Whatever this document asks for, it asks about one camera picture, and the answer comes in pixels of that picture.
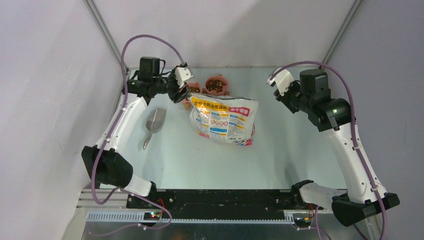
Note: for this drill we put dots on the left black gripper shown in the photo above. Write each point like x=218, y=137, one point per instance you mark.
x=175, y=96

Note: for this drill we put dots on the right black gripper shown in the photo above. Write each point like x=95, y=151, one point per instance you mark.
x=294, y=85

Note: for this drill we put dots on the metal food scoop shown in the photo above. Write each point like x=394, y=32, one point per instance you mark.
x=154, y=124

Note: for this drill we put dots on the cat food bag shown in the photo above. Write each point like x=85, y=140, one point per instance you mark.
x=224, y=119

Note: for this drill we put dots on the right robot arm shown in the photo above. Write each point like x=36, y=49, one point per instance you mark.
x=365, y=196

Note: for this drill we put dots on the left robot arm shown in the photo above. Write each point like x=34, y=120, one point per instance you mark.
x=104, y=161

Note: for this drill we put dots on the pink bowl with kibble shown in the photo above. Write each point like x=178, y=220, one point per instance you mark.
x=193, y=87

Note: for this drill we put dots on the empty pink bowl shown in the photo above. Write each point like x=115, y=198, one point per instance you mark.
x=216, y=85

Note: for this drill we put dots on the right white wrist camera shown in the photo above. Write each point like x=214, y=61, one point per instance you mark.
x=281, y=79

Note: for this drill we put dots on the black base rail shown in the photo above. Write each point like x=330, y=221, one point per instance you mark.
x=229, y=204

